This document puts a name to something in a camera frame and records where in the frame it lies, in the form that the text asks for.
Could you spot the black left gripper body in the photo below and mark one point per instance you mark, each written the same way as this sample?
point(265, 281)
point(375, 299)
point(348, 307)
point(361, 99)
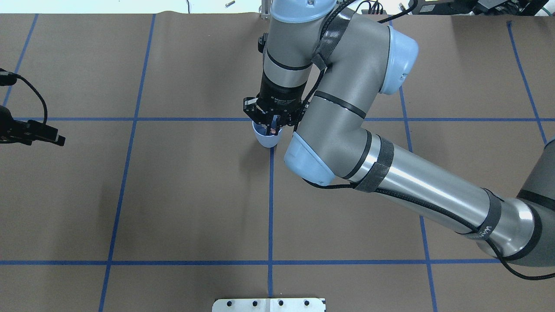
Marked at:
point(27, 131)

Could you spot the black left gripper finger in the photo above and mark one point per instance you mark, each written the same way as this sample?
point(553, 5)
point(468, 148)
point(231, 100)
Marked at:
point(55, 139)
point(40, 129)

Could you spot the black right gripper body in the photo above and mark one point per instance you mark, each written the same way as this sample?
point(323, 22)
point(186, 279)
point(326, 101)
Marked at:
point(280, 94)

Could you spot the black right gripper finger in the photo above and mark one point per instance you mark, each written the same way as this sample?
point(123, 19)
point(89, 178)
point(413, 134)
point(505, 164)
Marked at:
point(265, 121)
point(278, 122)

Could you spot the light blue plastic cup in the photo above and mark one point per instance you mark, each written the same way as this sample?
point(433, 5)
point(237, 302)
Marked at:
point(264, 138)

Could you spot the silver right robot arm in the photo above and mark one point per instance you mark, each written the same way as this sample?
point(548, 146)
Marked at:
point(323, 66)

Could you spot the brown paper table cover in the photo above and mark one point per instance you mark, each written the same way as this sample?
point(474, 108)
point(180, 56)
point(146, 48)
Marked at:
point(163, 200)

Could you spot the black electronics box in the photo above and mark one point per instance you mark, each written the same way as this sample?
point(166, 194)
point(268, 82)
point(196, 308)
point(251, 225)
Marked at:
point(442, 7)

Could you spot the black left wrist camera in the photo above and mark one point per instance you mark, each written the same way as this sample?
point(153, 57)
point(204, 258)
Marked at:
point(7, 78)

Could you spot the aluminium frame post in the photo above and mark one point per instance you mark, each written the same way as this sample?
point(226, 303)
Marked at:
point(265, 9)

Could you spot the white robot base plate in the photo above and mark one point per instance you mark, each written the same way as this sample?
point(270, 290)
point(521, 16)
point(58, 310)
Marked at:
point(270, 305)

